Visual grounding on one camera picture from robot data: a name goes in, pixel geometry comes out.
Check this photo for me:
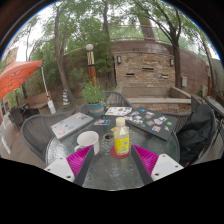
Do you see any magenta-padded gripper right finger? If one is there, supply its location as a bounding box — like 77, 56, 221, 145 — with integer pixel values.
130, 144, 184, 186

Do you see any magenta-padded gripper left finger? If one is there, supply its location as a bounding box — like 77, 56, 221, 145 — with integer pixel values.
44, 144, 95, 187

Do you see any yellow-labelled clear drink bottle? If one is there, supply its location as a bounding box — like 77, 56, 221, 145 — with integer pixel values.
111, 116, 131, 156

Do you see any grey wicker chair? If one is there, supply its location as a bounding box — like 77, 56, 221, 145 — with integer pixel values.
176, 96, 222, 166
79, 90, 134, 116
20, 113, 69, 163

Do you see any white ceramic mug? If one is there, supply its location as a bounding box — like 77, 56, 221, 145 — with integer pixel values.
73, 130, 101, 156

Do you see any black jacket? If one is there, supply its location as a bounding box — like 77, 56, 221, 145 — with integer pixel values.
176, 103, 218, 166

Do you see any silver laptop with stickers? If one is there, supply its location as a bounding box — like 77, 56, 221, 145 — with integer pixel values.
50, 112, 95, 140

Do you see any small colourful sticker card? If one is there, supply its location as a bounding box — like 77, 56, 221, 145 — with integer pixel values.
93, 119, 111, 126

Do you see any group of dark patio chairs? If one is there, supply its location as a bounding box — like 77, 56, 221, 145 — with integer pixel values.
8, 103, 34, 129

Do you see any blue yellow striped cone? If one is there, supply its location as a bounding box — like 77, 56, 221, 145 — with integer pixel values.
62, 88, 72, 107

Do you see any wooden bench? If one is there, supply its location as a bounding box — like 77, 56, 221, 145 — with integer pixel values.
22, 91, 53, 111

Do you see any white sticker sheet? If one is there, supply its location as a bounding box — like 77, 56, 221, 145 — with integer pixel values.
104, 106, 133, 117

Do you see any dark round patio table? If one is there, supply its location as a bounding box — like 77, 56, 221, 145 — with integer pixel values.
204, 94, 224, 141

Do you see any green plant in blue pot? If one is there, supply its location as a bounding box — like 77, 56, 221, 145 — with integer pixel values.
80, 78, 107, 118

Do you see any orange patio umbrella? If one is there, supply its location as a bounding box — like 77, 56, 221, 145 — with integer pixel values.
0, 59, 57, 115

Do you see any globe-topped lamp post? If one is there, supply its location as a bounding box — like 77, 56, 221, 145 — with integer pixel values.
85, 43, 98, 86

